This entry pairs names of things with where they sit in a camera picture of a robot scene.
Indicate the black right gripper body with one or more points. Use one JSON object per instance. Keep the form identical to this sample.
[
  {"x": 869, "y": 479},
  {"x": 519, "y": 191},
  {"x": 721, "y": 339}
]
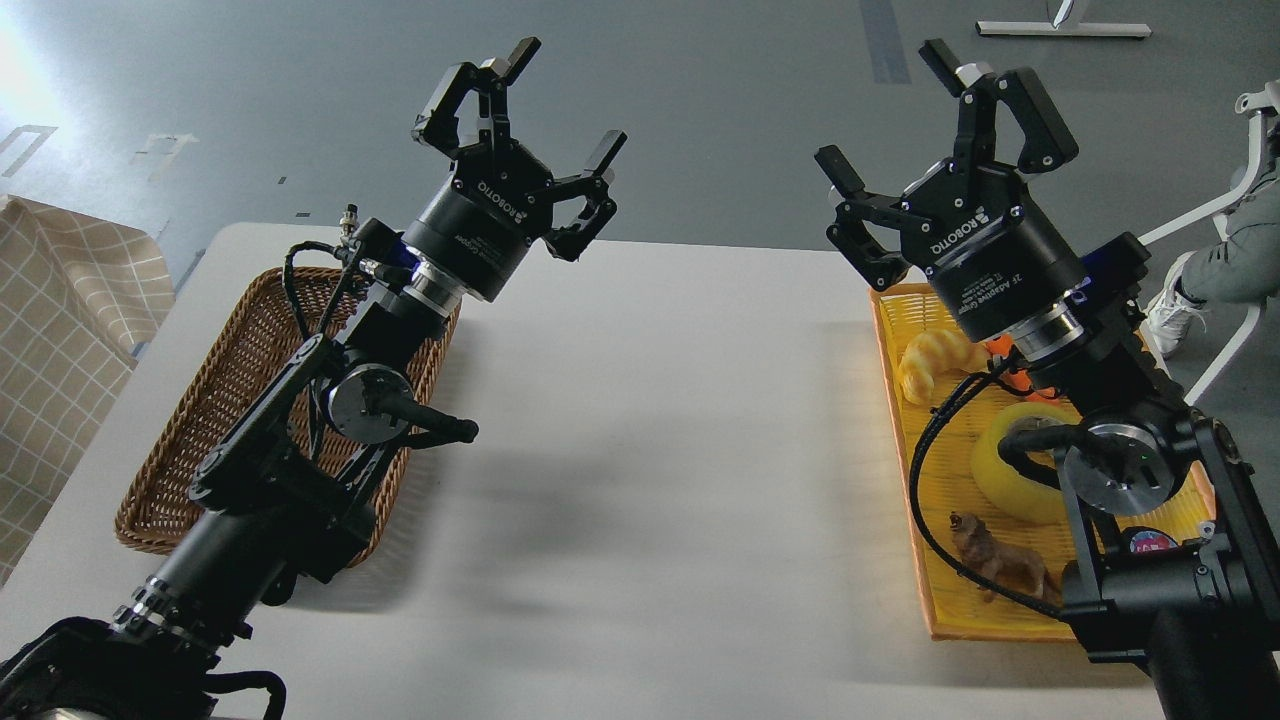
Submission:
[{"x": 991, "y": 255}]

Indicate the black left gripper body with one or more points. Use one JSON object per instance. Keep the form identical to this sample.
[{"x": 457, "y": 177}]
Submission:
[{"x": 480, "y": 224}]

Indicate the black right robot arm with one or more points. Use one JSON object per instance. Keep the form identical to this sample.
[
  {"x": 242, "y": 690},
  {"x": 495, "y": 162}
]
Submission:
[{"x": 1175, "y": 567}]

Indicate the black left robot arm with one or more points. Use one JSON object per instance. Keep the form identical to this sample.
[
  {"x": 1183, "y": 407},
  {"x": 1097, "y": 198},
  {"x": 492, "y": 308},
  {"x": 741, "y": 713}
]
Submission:
[{"x": 287, "y": 492}]

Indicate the toy carrot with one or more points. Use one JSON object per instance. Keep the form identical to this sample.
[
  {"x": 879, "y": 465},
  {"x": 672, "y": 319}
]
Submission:
[{"x": 1015, "y": 377}]

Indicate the toy croissant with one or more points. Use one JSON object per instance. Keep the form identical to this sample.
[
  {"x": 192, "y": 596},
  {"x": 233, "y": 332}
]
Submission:
[{"x": 933, "y": 353}]

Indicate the white stand base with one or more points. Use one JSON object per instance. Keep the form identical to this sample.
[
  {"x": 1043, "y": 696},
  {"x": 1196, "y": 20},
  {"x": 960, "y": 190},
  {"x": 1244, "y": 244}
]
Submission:
[{"x": 1066, "y": 21}]

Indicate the white sneaker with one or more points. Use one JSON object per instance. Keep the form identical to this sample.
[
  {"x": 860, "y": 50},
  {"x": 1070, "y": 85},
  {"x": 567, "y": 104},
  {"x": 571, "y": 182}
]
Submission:
[{"x": 1170, "y": 313}]

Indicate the yellow plastic basket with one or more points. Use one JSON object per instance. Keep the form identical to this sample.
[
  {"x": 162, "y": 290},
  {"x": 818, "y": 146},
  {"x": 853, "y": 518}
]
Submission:
[{"x": 961, "y": 474}]

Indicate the brown wicker basket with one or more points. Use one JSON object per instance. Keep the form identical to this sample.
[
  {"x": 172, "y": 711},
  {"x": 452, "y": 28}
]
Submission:
[{"x": 259, "y": 337}]

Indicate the white office chair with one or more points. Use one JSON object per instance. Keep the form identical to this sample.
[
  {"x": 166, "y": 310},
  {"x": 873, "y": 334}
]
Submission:
[{"x": 1260, "y": 108}]

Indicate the grey trouser leg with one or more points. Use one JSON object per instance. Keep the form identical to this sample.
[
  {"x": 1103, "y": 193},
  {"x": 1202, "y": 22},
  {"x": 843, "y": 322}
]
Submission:
[{"x": 1245, "y": 268}]

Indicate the brown toy lion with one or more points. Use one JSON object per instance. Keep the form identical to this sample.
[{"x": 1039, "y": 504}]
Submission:
[{"x": 980, "y": 551}]

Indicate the small jar with dark lid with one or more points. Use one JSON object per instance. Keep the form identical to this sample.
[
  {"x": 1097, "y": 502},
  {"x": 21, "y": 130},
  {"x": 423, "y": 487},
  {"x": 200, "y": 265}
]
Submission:
[{"x": 1149, "y": 540}]

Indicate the beige checkered cloth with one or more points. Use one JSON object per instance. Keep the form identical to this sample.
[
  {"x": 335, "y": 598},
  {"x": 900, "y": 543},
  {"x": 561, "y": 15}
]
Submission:
[{"x": 79, "y": 295}]

